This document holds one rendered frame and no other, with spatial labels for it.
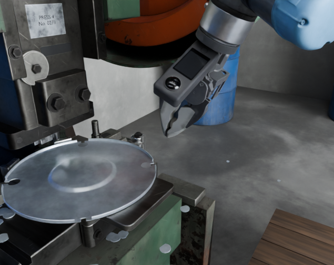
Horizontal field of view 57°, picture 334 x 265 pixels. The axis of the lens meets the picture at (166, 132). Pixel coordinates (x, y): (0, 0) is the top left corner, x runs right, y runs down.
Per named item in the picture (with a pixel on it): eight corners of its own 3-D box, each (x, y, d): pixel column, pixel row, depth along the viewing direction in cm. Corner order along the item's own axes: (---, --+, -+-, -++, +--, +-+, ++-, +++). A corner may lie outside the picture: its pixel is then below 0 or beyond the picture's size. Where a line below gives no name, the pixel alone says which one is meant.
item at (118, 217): (175, 237, 64) (176, 182, 58) (132, 286, 53) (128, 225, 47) (89, 196, 76) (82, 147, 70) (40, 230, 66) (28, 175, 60)
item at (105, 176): (172, 207, 52) (172, 204, 52) (-18, 238, 46) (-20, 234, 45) (142, 135, 77) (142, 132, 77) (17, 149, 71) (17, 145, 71)
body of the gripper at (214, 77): (216, 100, 59) (249, 43, 52) (196, 114, 52) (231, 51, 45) (184, 78, 61) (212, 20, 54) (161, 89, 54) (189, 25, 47)
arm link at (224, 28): (245, 23, 43) (198, -4, 45) (230, 53, 45) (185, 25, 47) (261, 19, 48) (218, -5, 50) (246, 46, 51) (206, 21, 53)
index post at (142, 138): (147, 166, 78) (146, 131, 74) (140, 171, 76) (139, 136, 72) (139, 163, 80) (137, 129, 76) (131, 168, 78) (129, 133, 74)
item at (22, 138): (98, 125, 69) (95, 102, 67) (16, 164, 54) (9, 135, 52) (51, 111, 77) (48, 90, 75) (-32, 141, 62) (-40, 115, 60)
